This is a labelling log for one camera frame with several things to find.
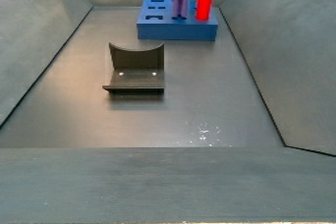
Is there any blue shape sorter board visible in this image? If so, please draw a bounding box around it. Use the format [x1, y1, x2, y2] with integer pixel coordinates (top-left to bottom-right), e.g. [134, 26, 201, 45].
[136, 0, 217, 41]

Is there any dark curved bracket block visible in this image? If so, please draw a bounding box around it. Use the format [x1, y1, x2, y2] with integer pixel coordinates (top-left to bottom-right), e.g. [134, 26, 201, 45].
[102, 44, 165, 92]

